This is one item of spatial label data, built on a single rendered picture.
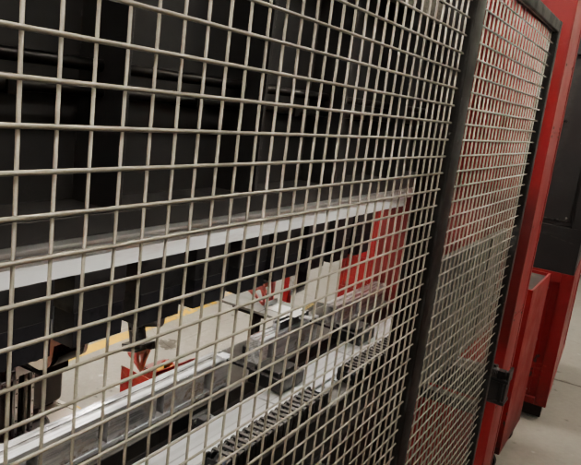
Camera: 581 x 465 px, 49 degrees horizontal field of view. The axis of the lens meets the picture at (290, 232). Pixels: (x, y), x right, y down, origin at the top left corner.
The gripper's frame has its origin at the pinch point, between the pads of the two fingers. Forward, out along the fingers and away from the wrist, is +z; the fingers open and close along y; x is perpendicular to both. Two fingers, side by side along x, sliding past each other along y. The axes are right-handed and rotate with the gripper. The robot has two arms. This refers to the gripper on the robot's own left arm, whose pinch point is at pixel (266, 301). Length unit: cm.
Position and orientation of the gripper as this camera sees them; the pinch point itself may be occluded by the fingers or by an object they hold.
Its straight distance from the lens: 239.1
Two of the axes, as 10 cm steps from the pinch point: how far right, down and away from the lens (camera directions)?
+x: -8.0, 3.0, 5.2
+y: 5.1, -1.2, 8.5
